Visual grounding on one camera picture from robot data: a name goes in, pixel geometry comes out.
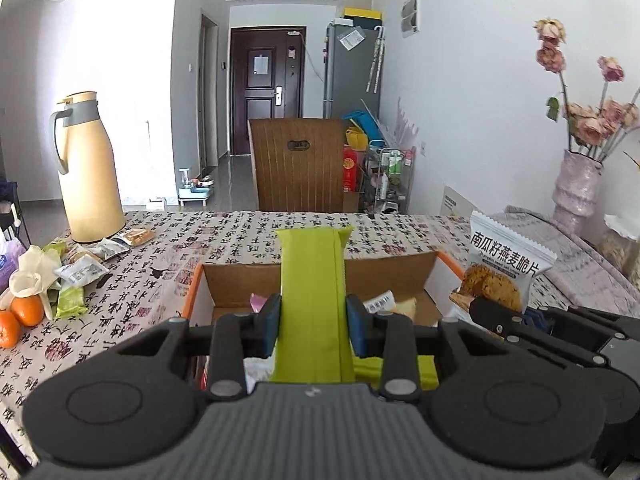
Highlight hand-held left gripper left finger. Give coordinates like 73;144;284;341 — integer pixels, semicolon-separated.
116;292;283;402

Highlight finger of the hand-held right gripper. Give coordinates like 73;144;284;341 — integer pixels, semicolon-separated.
469;297;607;369
524;305;640;349

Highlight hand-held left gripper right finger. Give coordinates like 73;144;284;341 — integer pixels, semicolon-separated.
345;294;507;402

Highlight white oat crisp packet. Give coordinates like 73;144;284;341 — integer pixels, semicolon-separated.
448;210;559;316
362;290;419;320

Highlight green snack packet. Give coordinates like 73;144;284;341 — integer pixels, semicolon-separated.
270;225;359;386
352;355;441;391

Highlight red cardboard box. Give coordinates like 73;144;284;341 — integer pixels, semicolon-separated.
180;250;469;392

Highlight clear jar of cereal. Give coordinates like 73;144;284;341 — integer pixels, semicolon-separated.
597;214;640;274

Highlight grey quilted cloth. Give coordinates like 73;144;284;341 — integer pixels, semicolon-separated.
505;205;640;319

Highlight white carton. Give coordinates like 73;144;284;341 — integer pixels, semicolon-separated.
440;185;481;219

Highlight calligraphy printed tablecloth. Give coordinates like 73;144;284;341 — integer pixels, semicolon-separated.
0;209;576;466

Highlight pink textured vase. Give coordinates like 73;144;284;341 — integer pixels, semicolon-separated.
551;149;606;236

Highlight wooden chair back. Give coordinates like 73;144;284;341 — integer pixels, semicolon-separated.
248;118;346;213

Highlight blue pet water dispenser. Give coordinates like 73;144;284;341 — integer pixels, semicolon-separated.
177;167;214;206

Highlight brown cookie packet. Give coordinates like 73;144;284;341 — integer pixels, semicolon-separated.
122;228;155;247

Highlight red gift box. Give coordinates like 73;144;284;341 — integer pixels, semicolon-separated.
342;145;364;194

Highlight small white printed packet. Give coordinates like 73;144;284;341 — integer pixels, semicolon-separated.
95;237;134;261
55;255;110;286

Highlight pale green printed packet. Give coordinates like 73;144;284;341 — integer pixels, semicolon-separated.
54;284;89;319

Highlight blue plastic bin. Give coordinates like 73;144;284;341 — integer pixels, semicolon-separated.
342;111;384;141

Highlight dried pink roses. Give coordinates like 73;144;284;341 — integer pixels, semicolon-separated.
534;18;640;161

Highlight white dried pampas grass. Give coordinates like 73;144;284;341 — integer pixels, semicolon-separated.
392;97;426;149

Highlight dark brown door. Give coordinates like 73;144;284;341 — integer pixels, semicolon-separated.
230;26;307;157

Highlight yellow thermos jug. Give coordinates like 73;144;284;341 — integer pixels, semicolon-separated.
48;91;127;245

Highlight grey interior door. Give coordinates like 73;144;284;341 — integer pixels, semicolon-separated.
197;12;221;169

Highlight cream rubber glove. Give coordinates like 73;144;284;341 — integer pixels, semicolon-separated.
10;246;64;319

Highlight grey refrigerator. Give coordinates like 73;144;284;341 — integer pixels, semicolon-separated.
322;20;384;121

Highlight purple tissue pack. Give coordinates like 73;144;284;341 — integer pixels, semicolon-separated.
0;237;29;294

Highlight white umbrella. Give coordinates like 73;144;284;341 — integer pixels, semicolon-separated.
366;25;387;94

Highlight black folding chair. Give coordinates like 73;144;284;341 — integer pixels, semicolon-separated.
0;177;31;249

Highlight wire rack trolley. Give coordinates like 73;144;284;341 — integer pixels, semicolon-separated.
362;146;416;216

